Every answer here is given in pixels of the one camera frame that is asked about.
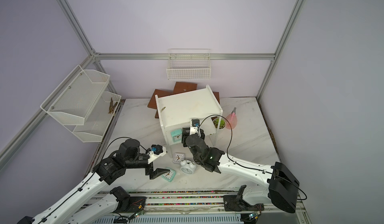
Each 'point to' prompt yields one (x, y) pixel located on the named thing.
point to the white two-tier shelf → (176, 109)
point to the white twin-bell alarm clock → (187, 167)
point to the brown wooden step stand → (178, 88)
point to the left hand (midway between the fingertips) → (165, 161)
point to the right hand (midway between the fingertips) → (189, 130)
